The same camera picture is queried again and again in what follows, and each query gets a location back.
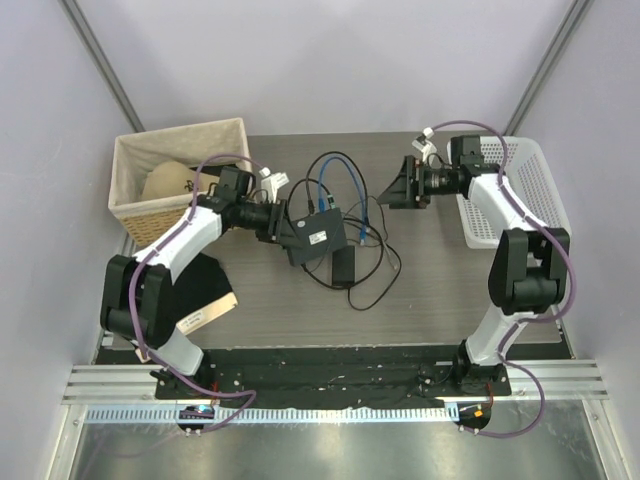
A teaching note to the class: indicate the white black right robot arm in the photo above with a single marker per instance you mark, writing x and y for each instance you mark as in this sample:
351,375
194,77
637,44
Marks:
528,275

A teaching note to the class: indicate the black power adapter brick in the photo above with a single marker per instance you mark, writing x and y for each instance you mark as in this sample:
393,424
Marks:
343,267

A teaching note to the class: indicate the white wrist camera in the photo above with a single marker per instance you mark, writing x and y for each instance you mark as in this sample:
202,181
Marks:
424,145
270,183

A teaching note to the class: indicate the wicker basket with liner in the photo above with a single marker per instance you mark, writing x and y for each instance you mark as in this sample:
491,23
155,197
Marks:
204,147

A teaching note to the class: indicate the black cloth on board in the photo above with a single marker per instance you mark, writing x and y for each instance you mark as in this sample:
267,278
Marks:
202,282

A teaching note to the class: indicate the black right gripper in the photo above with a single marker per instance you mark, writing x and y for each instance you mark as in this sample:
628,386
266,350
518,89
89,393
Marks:
401,195

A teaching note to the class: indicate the aluminium rail frame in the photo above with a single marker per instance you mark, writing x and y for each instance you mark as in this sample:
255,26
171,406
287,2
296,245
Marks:
134,394

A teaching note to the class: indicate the black network switch box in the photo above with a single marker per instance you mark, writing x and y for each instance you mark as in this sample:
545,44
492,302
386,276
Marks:
317,235

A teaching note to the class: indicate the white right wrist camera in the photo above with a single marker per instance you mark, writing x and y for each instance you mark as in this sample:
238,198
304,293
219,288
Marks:
424,145

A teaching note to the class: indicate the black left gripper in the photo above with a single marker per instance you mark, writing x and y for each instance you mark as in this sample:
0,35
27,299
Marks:
274,230

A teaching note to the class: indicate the beige cap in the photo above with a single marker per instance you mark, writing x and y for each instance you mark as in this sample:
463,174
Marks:
171,179

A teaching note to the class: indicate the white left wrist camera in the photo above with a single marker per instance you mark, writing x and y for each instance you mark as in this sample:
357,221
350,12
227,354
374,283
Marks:
270,183

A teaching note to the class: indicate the wooden board with label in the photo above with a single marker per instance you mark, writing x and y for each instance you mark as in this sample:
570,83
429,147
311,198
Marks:
205,315

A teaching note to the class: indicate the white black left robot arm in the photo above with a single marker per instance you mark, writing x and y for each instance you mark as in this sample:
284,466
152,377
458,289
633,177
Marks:
140,302

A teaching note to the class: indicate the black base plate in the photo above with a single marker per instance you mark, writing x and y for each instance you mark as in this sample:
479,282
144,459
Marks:
348,377

